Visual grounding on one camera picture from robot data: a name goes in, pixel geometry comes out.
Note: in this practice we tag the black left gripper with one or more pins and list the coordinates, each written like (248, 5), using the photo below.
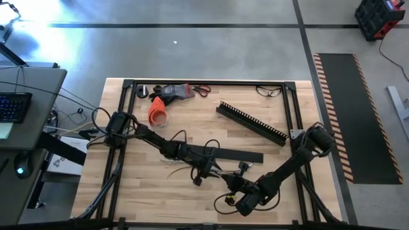
(199, 161)

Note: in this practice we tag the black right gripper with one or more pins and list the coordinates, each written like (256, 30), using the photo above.
(241, 184)

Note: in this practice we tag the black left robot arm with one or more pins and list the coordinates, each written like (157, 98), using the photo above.
(153, 137)

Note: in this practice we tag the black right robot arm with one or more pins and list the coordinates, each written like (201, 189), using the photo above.
(287, 166)

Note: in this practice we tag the orange tape roll dispenser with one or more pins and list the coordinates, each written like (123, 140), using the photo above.
(157, 111)

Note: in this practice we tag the grey work glove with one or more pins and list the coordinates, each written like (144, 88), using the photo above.
(179, 91)

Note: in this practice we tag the clear safety glasses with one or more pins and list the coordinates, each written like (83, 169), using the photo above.
(268, 92)

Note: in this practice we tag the black work glove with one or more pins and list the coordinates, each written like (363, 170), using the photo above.
(156, 92)

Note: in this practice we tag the black round tape roll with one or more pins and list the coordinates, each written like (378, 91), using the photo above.
(142, 91)

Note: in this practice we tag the black hazard-striped floor mat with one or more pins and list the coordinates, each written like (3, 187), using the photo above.
(351, 121)

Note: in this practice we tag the white cardboard box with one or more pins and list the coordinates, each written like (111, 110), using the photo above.
(64, 163)

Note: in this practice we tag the grey metal beam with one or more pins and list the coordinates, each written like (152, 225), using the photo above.
(397, 105)

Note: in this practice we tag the grey desk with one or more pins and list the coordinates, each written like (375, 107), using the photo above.
(38, 105)

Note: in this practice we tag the black computer mouse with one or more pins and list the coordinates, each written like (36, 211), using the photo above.
(22, 164)

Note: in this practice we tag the black keyboard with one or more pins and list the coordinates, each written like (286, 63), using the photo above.
(14, 107)

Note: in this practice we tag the green sticky note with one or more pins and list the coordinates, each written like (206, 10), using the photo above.
(5, 131)

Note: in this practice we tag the black red tool box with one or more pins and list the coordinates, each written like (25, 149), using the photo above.
(374, 16)

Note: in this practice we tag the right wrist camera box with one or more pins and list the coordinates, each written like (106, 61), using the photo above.
(243, 166)

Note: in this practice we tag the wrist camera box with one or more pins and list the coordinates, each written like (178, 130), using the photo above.
(197, 181)
(243, 166)

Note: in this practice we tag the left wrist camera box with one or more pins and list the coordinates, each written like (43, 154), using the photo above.
(197, 181)

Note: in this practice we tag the black flat duct cover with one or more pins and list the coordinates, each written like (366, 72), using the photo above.
(239, 156)

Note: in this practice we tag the black aluminium table frame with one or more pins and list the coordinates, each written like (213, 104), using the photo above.
(207, 82)

